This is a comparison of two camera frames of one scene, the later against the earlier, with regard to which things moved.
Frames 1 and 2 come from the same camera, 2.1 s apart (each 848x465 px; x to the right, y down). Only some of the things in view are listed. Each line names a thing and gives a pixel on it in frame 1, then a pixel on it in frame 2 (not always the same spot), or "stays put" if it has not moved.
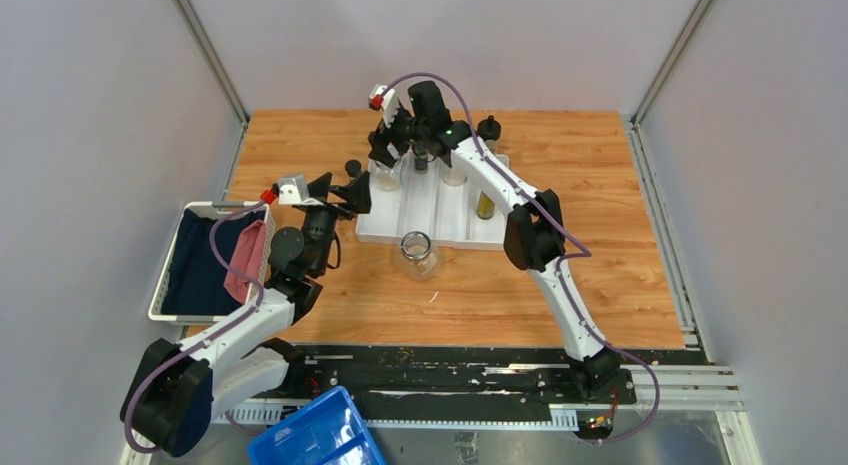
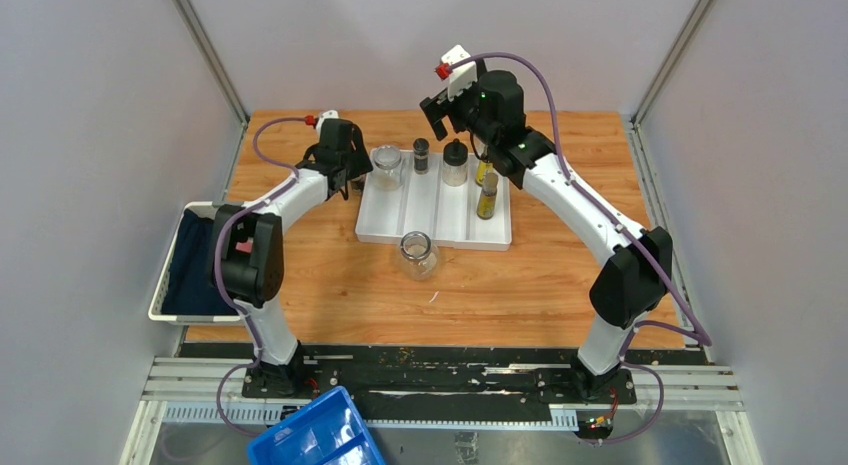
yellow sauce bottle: [485, 206] stays put
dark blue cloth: [195, 281] stays put
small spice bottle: [420, 153] stays put
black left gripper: [355, 193] -> [359, 164]
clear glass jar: [387, 179] stays put
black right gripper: [383, 137] -> [441, 105]
